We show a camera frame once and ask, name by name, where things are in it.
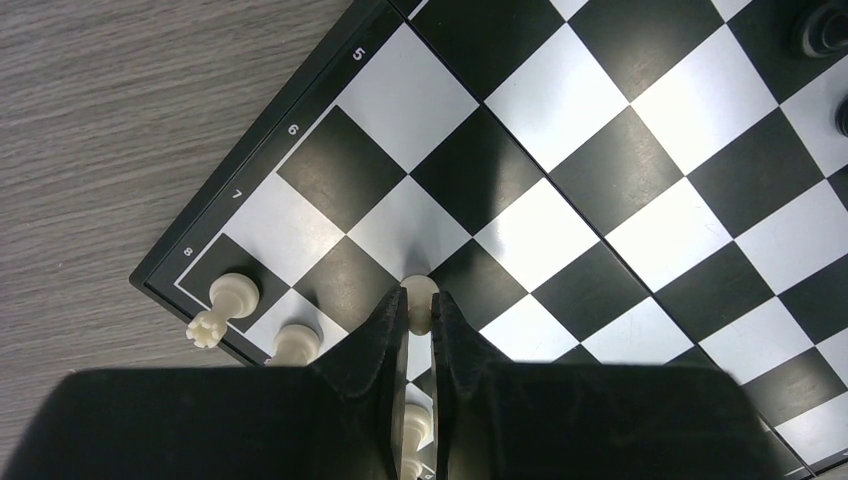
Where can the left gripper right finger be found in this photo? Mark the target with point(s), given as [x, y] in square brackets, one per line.
[500, 419]

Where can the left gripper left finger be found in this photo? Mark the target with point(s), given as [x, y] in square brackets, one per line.
[339, 417]

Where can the white chess piece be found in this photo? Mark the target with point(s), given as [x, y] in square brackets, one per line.
[295, 345]
[416, 427]
[233, 296]

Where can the white pawn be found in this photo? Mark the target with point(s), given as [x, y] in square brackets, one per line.
[420, 290]

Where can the black white chessboard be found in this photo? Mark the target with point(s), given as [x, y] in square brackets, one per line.
[643, 182]

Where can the black pawn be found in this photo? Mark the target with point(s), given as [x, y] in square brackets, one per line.
[841, 118]
[820, 30]

